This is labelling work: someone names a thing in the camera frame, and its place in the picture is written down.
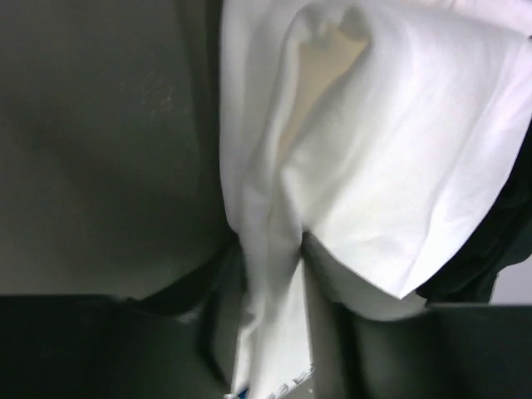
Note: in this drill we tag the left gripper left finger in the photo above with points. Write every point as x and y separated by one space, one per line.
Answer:
198 319

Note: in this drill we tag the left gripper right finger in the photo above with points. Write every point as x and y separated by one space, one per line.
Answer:
364 342

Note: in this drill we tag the black t-shirt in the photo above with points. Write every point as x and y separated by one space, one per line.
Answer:
502 239

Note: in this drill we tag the white daisy print t-shirt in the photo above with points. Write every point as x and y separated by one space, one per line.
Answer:
384 128

